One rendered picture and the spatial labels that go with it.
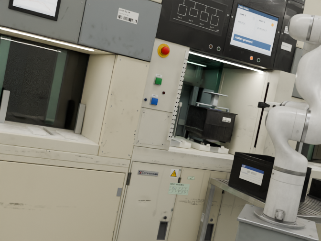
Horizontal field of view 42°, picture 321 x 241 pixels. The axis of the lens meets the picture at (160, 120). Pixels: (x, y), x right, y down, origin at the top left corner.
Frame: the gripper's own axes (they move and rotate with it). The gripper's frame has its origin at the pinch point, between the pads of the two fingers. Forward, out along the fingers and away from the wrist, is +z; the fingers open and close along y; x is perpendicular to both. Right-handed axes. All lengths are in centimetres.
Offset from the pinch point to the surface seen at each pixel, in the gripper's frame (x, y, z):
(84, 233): -76, -78, 15
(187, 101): -5, 18, 105
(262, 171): -30.8, -10.6, -20.1
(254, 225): -44, -43, -58
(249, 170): -32.5, -11.8, -13.0
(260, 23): 43.3, -1.4, 14.9
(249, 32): 37.0, -7.7, 15.0
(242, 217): -43, -45, -53
